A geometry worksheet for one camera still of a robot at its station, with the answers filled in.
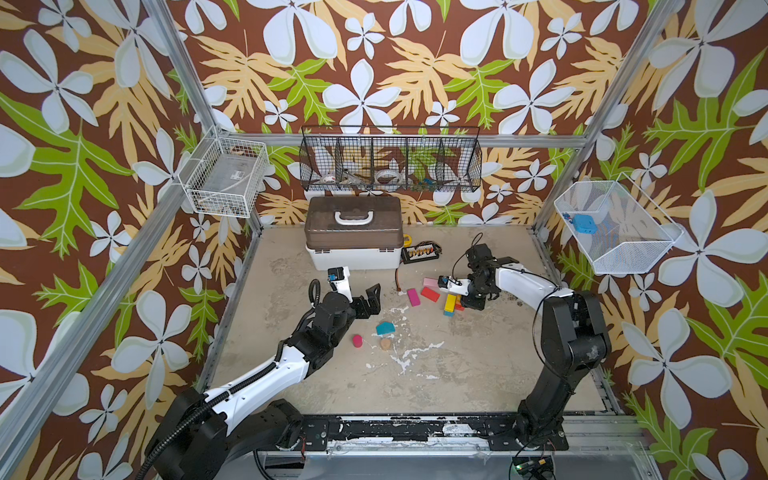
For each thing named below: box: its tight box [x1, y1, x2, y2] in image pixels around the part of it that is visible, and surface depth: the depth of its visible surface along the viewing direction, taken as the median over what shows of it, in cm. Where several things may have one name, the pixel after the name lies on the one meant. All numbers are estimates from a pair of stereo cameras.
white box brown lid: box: [304, 196, 405, 271], surface depth 97 cm
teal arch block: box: [376, 321, 396, 335], surface depth 95 cm
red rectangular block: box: [420, 286, 441, 303], surface depth 103 cm
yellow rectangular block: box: [444, 294, 456, 313], surface depth 95 cm
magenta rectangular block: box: [407, 288, 421, 307], surface depth 103 cm
